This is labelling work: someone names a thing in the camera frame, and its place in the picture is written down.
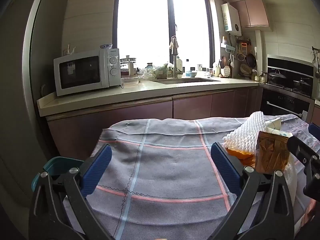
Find crumpled clear plastic bags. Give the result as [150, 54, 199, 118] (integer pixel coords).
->
[138, 67, 156, 81]

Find hanging black frying pan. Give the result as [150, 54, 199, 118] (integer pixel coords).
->
[246, 52, 258, 68]

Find rag on faucet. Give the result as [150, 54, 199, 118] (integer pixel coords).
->
[169, 39, 180, 55]

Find metal kitchen faucet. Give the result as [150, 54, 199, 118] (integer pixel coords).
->
[171, 36, 183, 79]

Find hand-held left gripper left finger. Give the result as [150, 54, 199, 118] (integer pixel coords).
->
[29, 144, 114, 240]

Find glass kettle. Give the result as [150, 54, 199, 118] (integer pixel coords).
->
[120, 55, 137, 78]

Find white foam fruit net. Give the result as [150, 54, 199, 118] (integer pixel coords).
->
[222, 111, 272, 155]

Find grey checked cloth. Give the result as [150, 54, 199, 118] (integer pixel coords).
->
[62, 114, 320, 240]

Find white paper carton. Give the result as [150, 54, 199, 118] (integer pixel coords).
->
[265, 117, 293, 137]

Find orange peel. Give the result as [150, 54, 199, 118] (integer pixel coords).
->
[226, 148, 256, 167]

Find kitchen window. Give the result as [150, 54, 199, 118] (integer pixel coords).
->
[112, 0, 220, 68]

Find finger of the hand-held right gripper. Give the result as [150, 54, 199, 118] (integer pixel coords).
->
[287, 135, 320, 202]
[308, 123, 320, 139]

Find grey refrigerator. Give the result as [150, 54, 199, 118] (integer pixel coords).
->
[0, 0, 65, 210]

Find clear food container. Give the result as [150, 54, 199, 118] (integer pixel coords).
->
[121, 76, 140, 87]

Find white wall water heater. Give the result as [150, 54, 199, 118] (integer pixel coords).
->
[221, 2, 242, 37]

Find white plastic bag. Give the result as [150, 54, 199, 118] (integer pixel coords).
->
[282, 159, 305, 207]

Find pink upper cabinet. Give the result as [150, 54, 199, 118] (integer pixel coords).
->
[230, 0, 273, 32]

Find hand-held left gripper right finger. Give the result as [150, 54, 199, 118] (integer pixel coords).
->
[210, 142, 295, 240]

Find black lidded pot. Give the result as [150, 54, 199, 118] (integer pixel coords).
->
[293, 78, 312, 94]

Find black lidded wok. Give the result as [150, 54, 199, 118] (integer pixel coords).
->
[268, 70, 287, 87]

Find teal plastic bin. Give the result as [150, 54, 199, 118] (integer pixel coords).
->
[31, 156, 87, 198]

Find steel kitchen sink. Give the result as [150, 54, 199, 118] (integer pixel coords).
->
[155, 78, 220, 85]

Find teal wall rack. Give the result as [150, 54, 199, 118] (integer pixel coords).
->
[220, 36, 236, 53]

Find white microwave oven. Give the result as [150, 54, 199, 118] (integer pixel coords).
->
[53, 48, 122, 97]

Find pink garment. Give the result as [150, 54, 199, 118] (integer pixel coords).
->
[300, 200, 320, 230]

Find kitchen counter with cabinets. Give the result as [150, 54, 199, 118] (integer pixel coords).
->
[37, 77, 263, 160]

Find brown foil wrapper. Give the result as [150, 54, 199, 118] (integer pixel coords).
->
[255, 131, 292, 174]

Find white dotted utensil holder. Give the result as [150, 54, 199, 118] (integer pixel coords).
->
[219, 60, 233, 78]

